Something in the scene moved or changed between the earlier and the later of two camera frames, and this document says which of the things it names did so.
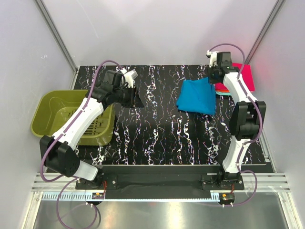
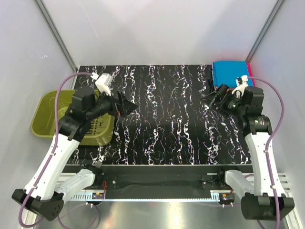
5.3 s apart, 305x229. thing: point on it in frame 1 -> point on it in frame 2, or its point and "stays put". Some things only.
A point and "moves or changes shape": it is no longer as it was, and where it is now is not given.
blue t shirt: x=197 y=96 moves or changes shape
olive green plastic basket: x=51 y=109 stays put
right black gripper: x=209 y=69 -> x=224 y=92
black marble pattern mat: x=160 y=133 stays put
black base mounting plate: x=168 y=179 stays put
